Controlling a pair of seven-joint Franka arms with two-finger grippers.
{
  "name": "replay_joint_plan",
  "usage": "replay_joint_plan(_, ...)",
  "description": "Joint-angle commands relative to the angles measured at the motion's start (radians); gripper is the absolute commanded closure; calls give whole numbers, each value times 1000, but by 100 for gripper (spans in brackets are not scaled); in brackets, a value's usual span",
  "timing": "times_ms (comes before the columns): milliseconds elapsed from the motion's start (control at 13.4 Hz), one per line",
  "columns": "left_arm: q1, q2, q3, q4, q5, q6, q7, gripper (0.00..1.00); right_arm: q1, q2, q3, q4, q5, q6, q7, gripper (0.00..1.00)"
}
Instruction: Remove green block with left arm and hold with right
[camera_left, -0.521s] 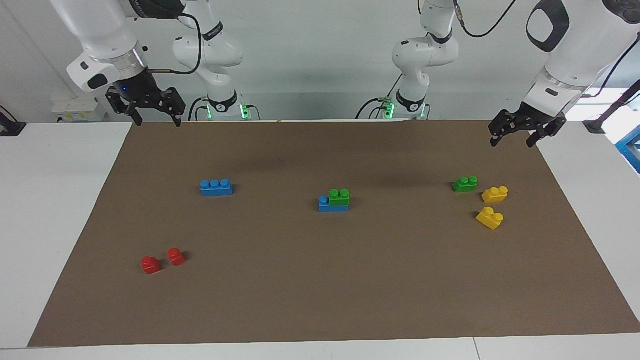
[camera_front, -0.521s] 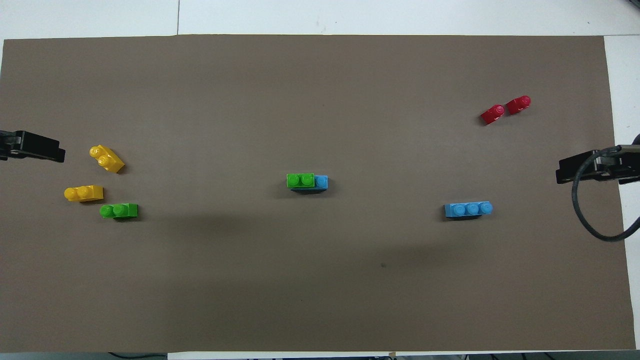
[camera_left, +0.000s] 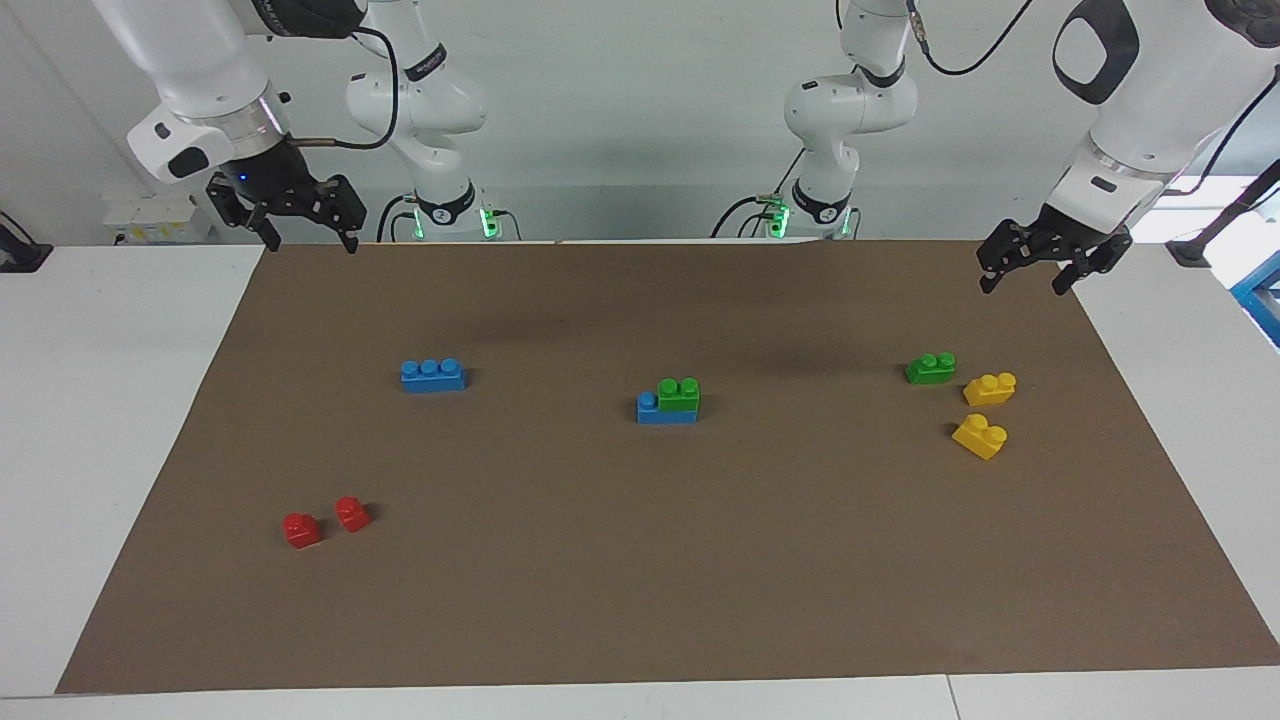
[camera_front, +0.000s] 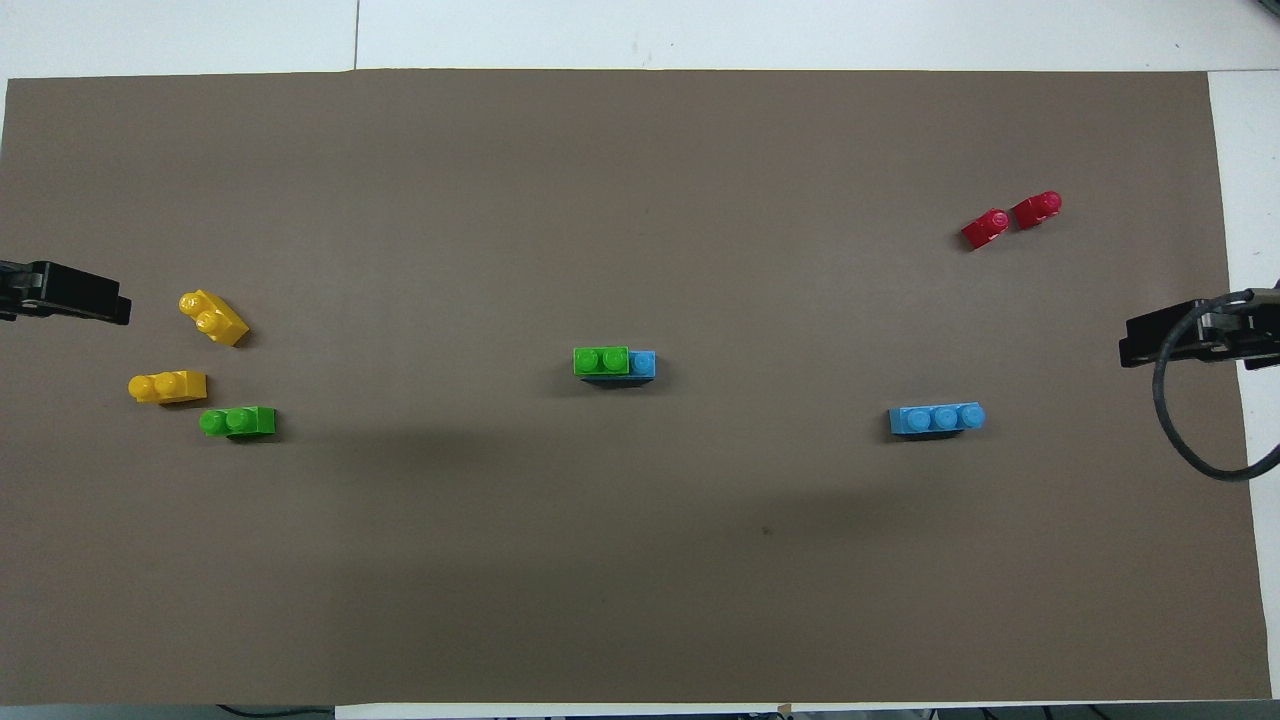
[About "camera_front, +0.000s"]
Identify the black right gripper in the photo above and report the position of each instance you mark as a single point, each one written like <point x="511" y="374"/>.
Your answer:
<point x="1250" y="325"/>

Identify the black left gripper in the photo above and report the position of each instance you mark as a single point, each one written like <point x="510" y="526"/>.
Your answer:
<point x="10" y="290"/>

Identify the blue three-stud toy block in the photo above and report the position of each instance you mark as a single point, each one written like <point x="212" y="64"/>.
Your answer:
<point x="935" y="420"/>
<point x="644" y="365"/>

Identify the green two-stud toy block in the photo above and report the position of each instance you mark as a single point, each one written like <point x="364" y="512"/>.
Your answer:
<point x="600" y="361"/>
<point x="240" y="422"/>

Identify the yellow two-stud toy block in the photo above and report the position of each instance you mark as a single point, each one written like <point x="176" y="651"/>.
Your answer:
<point x="214" y="318"/>
<point x="168" y="386"/>

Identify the red one-stud toy block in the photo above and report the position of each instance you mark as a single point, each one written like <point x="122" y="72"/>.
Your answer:
<point x="1036" y="210"/>
<point x="985" y="229"/>

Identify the brown paper table mat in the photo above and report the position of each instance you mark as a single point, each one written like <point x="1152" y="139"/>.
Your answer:
<point x="640" y="550"/>

